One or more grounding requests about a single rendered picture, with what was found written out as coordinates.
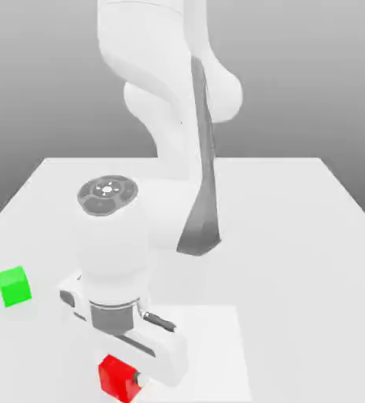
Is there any small red cube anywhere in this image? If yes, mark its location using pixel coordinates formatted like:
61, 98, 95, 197
98, 353, 142, 403

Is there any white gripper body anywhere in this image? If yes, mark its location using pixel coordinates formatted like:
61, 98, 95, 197
86, 319, 189, 388

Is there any small green cube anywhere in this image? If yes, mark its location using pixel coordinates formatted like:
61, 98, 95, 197
0, 265, 33, 309

